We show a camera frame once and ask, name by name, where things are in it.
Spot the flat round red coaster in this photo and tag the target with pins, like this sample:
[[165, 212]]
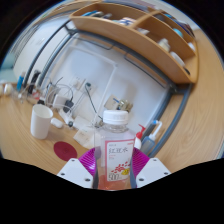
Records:
[[65, 151]]

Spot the small white oval case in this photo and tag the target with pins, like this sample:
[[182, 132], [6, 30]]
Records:
[[56, 122]]

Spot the white wall box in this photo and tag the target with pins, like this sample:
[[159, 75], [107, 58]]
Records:
[[111, 102]]

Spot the small black block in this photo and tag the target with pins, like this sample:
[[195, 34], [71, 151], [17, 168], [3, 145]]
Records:
[[40, 101]]

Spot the white tissue pack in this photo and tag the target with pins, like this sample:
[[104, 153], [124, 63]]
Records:
[[85, 136]]

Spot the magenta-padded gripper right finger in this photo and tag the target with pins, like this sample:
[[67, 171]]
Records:
[[151, 171]]

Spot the white power adapter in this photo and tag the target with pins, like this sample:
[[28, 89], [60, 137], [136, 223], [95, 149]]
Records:
[[60, 101]]

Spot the blue tube bottle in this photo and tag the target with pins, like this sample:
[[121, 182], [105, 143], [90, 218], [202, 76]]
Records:
[[20, 81]]

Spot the grey metal desk frame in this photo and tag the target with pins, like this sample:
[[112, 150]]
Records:
[[176, 110]]

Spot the black electric shaver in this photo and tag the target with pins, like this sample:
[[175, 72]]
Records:
[[33, 83]]

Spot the white paper cup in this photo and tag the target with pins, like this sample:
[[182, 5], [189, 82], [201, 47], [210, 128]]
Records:
[[40, 123]]

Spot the white wall socket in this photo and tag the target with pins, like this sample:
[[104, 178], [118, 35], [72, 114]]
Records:
[[90, 88], [77, 82]]

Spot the white power strip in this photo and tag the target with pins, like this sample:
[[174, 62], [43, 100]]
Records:
[[66, 118]]

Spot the blue spray bottle white nozzle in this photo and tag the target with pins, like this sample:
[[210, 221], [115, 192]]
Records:
[[148, 143]]

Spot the clear drink bottle white cap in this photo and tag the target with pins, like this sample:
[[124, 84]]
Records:
[[115, 156]]

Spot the wooden shelf unit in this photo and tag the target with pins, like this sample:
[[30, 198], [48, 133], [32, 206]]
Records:
[[133, 40]]

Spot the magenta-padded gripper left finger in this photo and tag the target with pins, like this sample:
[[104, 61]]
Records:
[[75, 171]]

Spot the black charger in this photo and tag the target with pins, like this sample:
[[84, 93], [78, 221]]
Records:
[[68, 106]]

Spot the small white figurine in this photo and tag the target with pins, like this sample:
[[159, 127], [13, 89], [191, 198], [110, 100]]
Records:
[[7, 89]]

